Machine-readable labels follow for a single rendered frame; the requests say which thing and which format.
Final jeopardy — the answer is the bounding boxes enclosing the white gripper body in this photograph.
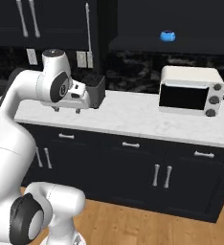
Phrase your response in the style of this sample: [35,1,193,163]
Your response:
[41,83,93,111]

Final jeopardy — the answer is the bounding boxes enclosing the black base cabinet door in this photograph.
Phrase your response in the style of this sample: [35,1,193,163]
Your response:
[96,152,164,210]
[160,159,224,224]
[41,144,100,197]
[21,145,45,188]

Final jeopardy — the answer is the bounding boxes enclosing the open black cabinet door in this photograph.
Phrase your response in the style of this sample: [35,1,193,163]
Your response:
[84,0,119,77]

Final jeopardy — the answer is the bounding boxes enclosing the black square container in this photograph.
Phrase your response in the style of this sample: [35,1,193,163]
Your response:
[81,73,106,110]

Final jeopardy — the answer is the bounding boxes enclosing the black drawer front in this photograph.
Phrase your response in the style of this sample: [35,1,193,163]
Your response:
[166,143,224,167]
[98,133,168,158]
[21,123,101,148]

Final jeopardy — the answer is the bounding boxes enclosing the blue bowl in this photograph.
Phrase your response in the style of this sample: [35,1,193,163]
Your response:
[159,30,177,43]

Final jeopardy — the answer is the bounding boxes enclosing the white toaster oven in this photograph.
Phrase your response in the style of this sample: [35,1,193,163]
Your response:
[157,65,224,119]

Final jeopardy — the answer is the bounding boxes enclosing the silver drawer handle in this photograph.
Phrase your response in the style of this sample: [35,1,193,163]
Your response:
[193,150,215,160]
[57,132,76,141]
[122,141,141,149]

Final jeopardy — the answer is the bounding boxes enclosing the narrow white wall switch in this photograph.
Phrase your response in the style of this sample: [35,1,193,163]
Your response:
[86,51,95,70]

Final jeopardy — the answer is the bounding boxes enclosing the white wall outlet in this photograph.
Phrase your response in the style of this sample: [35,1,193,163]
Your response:
[76,50,88,69]
[26,48,38,66]

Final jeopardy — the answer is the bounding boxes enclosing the silver base cabinet handle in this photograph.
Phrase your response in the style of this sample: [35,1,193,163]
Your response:
[43,146,54,170]
[151,163,162,188]
[163,165,173,189]
[34,146,44,168]

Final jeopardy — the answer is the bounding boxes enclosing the silver open door handle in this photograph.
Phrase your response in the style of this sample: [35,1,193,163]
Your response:
[84,2,94,55]

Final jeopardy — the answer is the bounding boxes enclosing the black wall cabinet door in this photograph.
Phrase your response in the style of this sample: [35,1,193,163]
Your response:
[28,0,88,52]
[0,0,30,48]

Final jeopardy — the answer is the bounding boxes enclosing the silver wall cabinet handle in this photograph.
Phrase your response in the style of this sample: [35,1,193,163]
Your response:
[15,0,30,38]
[28,0,41,39]

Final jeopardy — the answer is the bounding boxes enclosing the open black wall cabinet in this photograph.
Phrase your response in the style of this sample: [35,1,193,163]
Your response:
[108,0,224,56]

